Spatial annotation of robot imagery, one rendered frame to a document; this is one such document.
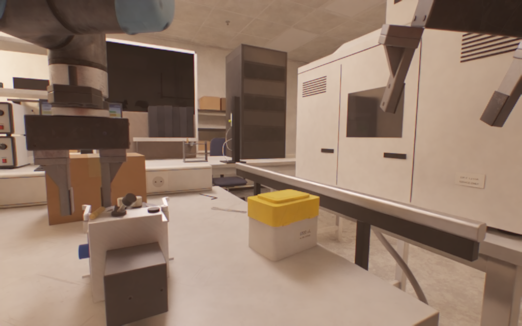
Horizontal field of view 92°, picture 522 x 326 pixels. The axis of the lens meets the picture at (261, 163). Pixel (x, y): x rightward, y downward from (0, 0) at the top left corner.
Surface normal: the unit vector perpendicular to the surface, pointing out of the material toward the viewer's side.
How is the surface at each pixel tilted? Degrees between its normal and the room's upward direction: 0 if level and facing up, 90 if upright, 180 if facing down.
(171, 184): 90
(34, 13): 134
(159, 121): 90
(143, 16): 149
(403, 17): 90
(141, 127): 90
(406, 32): 113
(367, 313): 0
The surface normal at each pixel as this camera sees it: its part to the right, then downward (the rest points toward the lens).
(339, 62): -0.89, 0.04
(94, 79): 0.85, 0.06
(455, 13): -0.16, 0.48
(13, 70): 0.46, 0.10
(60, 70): 0.03, 0.11
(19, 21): -0.04, 0.91
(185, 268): 0.01, -1.00
